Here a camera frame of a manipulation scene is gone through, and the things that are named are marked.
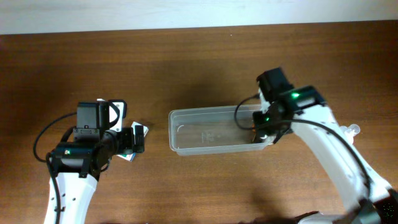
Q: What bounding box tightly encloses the white green medicine box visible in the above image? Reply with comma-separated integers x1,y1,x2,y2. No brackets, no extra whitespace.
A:
116,122,149,162

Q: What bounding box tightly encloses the black bottle white cap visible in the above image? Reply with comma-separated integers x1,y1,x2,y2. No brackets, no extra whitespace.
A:
252,129,268,144

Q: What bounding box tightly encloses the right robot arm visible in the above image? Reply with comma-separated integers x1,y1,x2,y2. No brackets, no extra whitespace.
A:
252,68,397,223

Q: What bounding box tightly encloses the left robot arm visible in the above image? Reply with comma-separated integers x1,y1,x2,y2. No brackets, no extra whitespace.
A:
44,99,148,223

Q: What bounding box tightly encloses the clear plastic container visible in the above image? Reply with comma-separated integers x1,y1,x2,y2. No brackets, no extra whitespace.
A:
169,106,275,156

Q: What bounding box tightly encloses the clear sanitizer bottle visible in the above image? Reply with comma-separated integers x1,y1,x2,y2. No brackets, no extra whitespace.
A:
340,124,361,144

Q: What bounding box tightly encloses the right black cable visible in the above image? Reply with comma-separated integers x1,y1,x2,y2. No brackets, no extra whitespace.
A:
233,93,374,200

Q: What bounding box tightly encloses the black cable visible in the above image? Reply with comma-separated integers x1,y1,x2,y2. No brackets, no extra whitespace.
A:
233,93,374,200
32,110,78,224

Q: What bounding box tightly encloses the left black cable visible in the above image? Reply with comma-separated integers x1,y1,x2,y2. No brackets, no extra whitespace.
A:
32,110,78,224

